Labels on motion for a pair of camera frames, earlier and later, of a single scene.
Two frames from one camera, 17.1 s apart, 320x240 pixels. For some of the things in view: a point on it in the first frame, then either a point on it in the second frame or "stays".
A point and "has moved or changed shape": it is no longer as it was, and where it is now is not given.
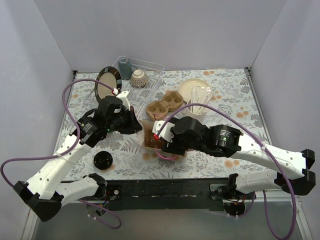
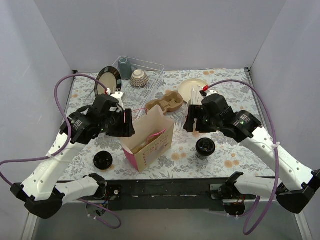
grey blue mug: [125, 68] stays
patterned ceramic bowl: [139, 78] stays
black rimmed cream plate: [111, 75] stays
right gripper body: [170, 146] → [195, 119]
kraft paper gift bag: [153, 144] has moved or changed shape
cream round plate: [184, 87] stays
